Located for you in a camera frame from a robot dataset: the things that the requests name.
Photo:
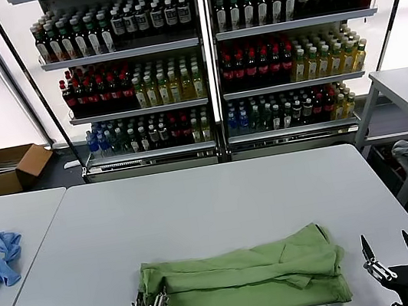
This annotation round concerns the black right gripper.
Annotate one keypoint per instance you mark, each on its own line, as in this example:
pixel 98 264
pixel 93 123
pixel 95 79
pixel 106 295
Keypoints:
pixel 406 280

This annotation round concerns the green printed t-shirt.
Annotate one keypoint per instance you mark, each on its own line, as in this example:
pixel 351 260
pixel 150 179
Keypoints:
pixel 247 282

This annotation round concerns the small yellow drink bottle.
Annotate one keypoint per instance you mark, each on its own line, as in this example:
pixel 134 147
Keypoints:
pixel 339 108
pixel 196 132
pixel 206 131
pixel 350 104

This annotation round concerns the small red cap cola bottle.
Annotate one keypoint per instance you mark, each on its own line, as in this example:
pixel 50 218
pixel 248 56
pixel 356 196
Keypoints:
pixel 186 132
pixel 328 106
pixel 175 134
pixel 317 109

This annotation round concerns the grey side table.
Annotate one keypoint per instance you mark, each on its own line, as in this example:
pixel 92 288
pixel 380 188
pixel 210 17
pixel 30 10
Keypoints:
pixel 403 90

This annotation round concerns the small dark tea bottle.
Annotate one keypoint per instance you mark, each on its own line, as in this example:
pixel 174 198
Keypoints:
pixel 277 120
pixel 296 113
pixel 134 142
pixel 144 141
pixel 307 111
pixel 154 137
pixel 287 118
pixel 164 136

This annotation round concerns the small white floor object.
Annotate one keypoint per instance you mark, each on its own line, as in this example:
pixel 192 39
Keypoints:
pixel 70 164

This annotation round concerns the blue label water bottle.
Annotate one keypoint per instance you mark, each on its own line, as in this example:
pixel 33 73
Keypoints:
pixel 233 125
pixel 244 123
pixel 103 145
pixel 92 147

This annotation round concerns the open cardboard box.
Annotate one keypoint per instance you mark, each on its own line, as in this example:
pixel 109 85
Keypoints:
pixel 30 161

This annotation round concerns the grey metal shelf rack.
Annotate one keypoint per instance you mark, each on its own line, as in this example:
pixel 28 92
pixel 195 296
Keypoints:
pixel 296 23
pixel 118 52

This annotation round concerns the green cap tea bottle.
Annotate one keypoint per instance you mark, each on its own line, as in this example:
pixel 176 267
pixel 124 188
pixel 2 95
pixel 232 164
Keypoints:
pixel 95 42
pixel 276 5
pixel 249 10
pixel 69 46
pixel 44 50
pixel 107 40
pixel 235 12
pixel 262 8
pixel 222 14
pixel 81 44
pixel 56 48
pixel 290 3

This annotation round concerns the grey slanted frame pole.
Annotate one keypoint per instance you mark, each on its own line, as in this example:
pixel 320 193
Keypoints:
pixel 8 75

